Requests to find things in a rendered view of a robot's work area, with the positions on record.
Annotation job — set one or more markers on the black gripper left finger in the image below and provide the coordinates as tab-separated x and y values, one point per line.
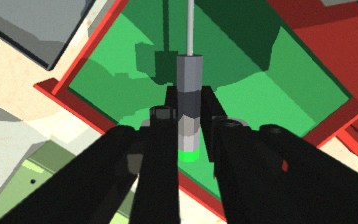
84	191

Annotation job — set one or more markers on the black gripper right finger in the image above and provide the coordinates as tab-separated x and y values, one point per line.
323	189

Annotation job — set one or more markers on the grey screwdriver with green end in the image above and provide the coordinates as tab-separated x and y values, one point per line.
189	85

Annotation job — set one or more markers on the red tool chest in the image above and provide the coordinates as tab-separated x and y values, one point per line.
258	65

